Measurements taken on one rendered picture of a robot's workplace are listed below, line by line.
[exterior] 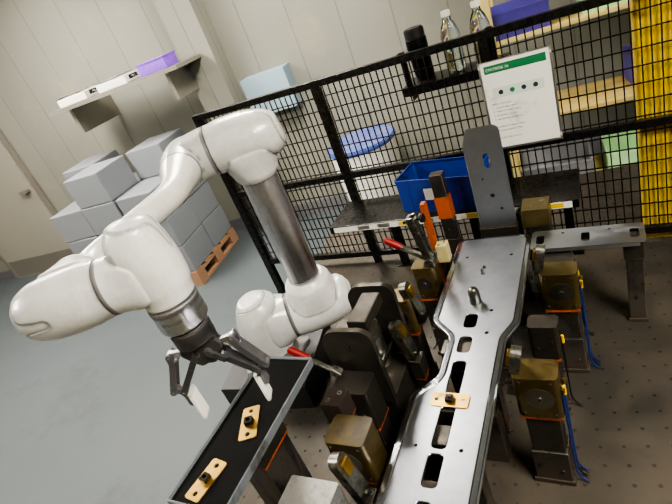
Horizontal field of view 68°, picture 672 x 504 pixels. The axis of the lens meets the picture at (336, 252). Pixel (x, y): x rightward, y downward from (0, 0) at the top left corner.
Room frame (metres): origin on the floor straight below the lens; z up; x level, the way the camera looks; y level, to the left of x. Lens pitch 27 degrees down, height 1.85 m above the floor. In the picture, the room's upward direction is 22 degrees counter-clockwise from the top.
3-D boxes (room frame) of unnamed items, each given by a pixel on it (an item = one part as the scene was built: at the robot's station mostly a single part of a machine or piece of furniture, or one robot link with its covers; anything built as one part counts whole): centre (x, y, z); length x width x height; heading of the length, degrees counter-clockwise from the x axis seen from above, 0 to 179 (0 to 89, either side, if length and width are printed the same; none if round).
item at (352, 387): (0.87, 0.09, 0.89); 0.12 x 0.07 x 0.38; 56
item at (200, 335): (0.77, 0.29, 1.38); 0.08 x 0.07 x 0.09; 81
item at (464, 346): (0.93, -0.21, 0.84); 0.12 x 0.05 x 0.29; 56
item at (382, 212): (1.64, -0.44, 1.02); 0.90 x 0.22 x 0.03; 56
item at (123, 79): (4.59, 1.14, 1.75); 0.31 x 0.30 x 0.08; 65
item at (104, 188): (4.55, 1.55, 0.60); 1.17 x 0.78 x 1.20; 65
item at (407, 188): (1.63, -0.46, 1.10); 0.30 x 0.17 x 0.13; 46
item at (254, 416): (0.77, 0.29, 1.17); 0.08 x 0.04 x 0.01; 171
